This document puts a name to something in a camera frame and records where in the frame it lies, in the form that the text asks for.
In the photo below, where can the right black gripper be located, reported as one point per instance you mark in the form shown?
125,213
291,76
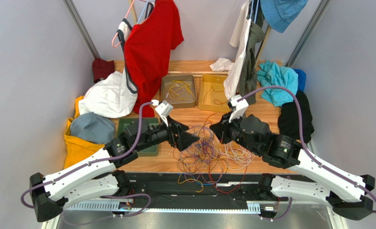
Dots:
227,132

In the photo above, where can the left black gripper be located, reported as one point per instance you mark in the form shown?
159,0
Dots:
183,139

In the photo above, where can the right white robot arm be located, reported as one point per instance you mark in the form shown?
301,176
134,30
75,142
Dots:
345,193

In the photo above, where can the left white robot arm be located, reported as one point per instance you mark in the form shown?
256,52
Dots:
99,175

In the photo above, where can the green plastic tray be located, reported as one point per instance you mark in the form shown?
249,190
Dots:
124,122

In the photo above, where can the yellow plastic tray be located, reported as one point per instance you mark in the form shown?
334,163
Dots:
211,95

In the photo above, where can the grey metal tray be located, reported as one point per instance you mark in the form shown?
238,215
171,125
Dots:
179,91

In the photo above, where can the white hanging shirt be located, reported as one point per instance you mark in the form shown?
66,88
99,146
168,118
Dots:
238,40

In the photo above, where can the olive hanging garment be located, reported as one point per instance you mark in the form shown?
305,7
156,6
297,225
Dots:
248,78

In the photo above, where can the white crumpled cloth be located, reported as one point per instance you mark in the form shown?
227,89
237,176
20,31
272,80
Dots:
222,65

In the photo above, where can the black cloth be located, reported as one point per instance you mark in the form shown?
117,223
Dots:
288,122

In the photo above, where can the turquoise cloth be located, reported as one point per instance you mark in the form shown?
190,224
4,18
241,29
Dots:
271,73

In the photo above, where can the white cloth pile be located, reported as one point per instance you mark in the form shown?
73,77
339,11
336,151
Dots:
113,97

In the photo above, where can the grey blue cloth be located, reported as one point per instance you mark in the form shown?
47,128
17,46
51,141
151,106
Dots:
93,128

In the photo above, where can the red t-shirt on hanger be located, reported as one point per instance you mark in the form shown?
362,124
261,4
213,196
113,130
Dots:
147,51

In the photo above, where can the dark blue cloth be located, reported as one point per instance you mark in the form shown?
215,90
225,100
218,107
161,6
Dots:
301,79

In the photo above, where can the dark red cloth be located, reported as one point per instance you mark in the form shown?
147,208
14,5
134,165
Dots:
102,69

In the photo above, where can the yellow cloth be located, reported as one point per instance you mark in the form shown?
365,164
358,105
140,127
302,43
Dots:
77,148

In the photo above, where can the pink clothes hanger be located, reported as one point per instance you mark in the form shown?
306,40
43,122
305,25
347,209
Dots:
124,28

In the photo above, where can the blue hanging hat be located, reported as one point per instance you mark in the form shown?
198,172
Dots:
281,13

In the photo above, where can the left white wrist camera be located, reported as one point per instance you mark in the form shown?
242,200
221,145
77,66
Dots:
163,108

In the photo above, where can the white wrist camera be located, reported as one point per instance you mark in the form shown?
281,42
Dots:
163,108
238,106

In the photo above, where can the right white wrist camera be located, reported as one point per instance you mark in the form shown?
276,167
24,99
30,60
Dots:
238,106

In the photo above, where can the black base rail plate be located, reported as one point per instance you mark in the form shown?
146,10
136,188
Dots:
198,192

